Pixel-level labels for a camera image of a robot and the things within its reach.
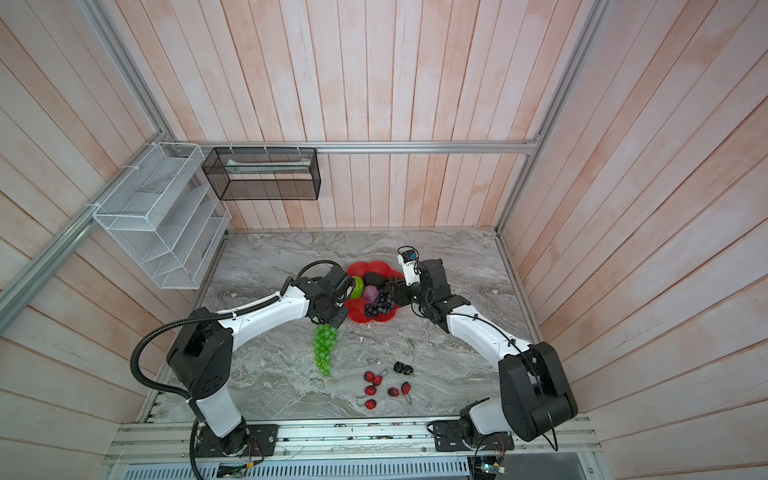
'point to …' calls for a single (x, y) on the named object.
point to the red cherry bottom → (370, 404)
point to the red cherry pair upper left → (370, 376)
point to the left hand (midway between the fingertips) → (334, 319)
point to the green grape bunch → (325, 337)
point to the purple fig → (370, 293)
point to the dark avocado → (371, 278)
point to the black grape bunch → (384, 304)
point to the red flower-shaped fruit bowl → (356, 307)
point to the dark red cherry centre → (393, 391)
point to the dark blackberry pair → (399, 367)
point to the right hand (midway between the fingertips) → (394, 282)
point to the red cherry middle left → (370, 390)
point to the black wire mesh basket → (264, 173)
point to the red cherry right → (406, 388)
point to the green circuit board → (231, 470)
